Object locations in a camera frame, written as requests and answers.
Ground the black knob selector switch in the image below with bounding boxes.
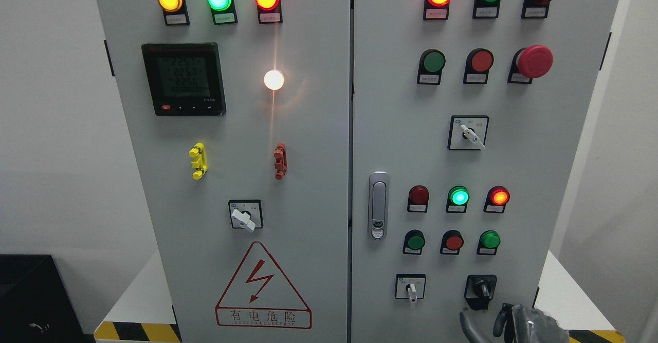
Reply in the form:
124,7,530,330
464,275,498,311

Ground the red terminal clip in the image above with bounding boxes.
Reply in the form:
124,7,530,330
273,143,287,180

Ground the silver cabinet door latch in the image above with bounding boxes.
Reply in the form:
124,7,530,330
368,171,389,240

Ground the white glowing lamp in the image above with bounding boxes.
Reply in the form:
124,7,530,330
263,69,285,92

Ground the dark red indicator light left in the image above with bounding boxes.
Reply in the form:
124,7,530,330
407,185,430,213

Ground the grey left cabinet door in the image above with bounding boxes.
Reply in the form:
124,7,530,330
97,0,350,342

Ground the grey cabinet door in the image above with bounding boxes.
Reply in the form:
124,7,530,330
352,0,618,342
97,0,350,342

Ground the green push button lower left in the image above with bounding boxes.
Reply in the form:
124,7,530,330
403,229,426,256

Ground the yellow terminal clip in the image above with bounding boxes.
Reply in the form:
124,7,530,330
188,142,208,180

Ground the green lit indicator light middle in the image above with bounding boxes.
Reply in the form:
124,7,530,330
446,186,470,213

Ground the green lit indicator light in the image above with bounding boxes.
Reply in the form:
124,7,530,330
446,186,470,213
207,0,238,25

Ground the green push button second row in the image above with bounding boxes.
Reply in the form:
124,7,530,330
416,49,446,85

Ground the red push button lower middle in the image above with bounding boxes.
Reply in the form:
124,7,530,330
440,230,464,256

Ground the red electric hazard warning sticker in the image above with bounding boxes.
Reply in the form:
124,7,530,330
215,241,312,329

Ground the grey right cabinet door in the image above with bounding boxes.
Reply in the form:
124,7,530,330
352,0,618,342

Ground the black digital power meter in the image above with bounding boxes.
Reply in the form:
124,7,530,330
141,42,226,116

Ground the red ringed indicator light left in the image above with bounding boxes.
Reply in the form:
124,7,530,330
254,0,283,24

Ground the red ringed indicator light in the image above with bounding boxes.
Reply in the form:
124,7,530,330
423,0,451,21
254,0,283,24

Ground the red push button second row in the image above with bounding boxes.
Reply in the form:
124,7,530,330
463,48,494,84

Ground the green illuminated button lower right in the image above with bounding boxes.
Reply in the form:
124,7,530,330
477,230,501,256

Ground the green lit indicator light top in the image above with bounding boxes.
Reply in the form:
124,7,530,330
207,0,238,25

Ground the red ringed indicator light right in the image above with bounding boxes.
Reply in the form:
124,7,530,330
423,0,451,21

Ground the yellow indicator light top left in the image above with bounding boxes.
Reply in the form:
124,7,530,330
158,0,190,25

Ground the red emergency stop mushroom button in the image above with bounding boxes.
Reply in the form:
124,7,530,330
507,45,553,84

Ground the white platform with hazard stripes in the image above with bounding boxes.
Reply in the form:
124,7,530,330
93,252,625,342

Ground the black box lower left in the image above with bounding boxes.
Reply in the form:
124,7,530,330
1,255,85,342

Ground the white handle selector switch left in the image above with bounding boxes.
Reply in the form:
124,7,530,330
228,198,263,233

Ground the white lever selector switch upper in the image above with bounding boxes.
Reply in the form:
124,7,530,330
447,115,489,151

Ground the white lever selector switch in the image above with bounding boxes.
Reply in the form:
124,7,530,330
447,115,489,151
394,273,426,309

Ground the white lever selector switch lower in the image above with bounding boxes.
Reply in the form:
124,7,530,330
394,273,426,309

